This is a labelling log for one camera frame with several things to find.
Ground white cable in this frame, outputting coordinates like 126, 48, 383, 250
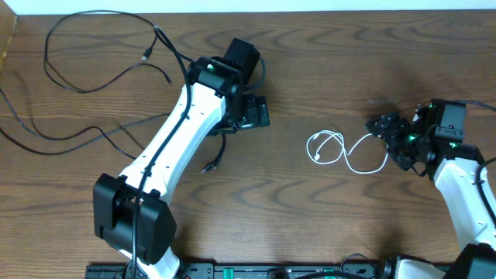
305, 129, 389, 175

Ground black usb cable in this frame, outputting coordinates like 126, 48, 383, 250
0, 87, 227, 174
43, 10, 173, 95

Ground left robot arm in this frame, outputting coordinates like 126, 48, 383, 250
93, 38, 270, 278

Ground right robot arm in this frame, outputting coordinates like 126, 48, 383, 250
365, 99, 495, 278

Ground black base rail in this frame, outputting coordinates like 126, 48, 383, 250
84, 263, 377, 279

